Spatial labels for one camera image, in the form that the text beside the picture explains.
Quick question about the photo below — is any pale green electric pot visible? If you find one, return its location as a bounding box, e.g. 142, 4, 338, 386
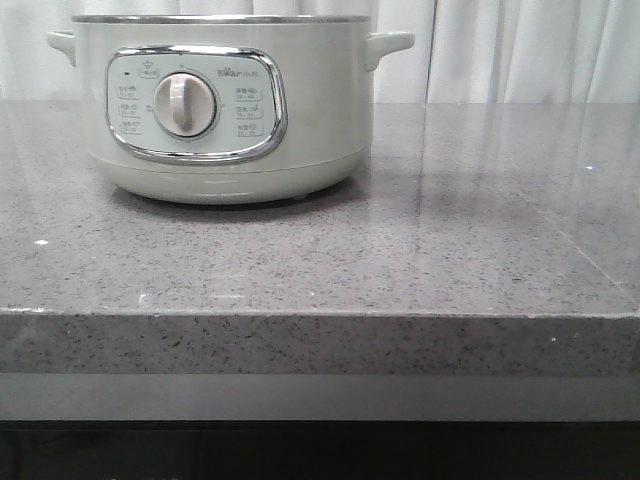
46, 15, 415, 205

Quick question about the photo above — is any white curtain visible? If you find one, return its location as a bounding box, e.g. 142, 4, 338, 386
1, 1, 639, 104

